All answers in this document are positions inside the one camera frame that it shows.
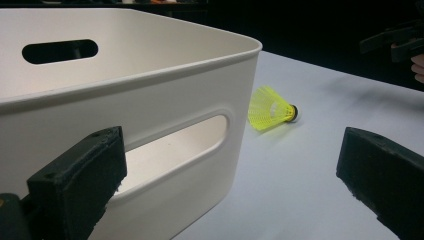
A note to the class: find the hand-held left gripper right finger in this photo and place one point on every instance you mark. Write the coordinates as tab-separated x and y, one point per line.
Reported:
383	166

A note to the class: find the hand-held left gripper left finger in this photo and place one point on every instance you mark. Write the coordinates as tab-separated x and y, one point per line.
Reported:
76	180

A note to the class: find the white plastic storage bin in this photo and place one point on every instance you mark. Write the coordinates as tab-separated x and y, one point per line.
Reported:
140	96

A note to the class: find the yellow shuttlecock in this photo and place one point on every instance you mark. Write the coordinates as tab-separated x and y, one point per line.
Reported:
270	110

